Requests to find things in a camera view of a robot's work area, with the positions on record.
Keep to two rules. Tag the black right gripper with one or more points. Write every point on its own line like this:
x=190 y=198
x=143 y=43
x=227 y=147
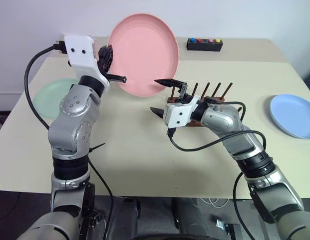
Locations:
x=186 y=98

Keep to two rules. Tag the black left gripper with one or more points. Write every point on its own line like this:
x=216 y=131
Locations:
x=106 y=60

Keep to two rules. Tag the pink plate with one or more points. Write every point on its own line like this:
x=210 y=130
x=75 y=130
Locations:
x=144 y=52

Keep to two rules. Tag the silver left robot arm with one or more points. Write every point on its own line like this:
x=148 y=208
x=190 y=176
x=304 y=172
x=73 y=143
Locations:
x=70 y=125

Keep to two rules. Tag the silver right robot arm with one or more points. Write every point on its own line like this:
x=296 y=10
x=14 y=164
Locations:
x=254 y=150

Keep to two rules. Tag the wooden dish rack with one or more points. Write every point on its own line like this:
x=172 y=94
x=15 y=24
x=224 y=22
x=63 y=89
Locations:
x=172 y=100

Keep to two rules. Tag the black box with coloured buttons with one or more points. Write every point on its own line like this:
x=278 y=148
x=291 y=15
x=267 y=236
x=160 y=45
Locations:
x=204 y=46

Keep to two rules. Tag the green plate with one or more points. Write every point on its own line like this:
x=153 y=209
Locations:
x=50 y=100

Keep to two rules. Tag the black zip tie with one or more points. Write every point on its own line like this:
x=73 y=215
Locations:
x=96 y=148

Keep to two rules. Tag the dark rounded shape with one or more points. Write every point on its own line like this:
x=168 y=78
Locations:
x=186 y=217

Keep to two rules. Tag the blue plate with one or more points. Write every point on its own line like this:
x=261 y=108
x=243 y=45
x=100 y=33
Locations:
x=293 y=115

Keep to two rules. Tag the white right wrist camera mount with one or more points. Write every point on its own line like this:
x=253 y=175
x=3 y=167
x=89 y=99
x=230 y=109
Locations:
x=178 y=113

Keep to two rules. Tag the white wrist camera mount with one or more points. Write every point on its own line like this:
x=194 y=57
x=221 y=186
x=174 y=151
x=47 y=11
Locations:
x=178 y=113
x=81 y=58

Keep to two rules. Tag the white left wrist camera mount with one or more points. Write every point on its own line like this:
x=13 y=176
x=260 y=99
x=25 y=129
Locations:
x=81 y=58

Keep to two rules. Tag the metal bracket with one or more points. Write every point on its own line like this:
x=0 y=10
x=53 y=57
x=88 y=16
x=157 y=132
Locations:
x=223 y=225

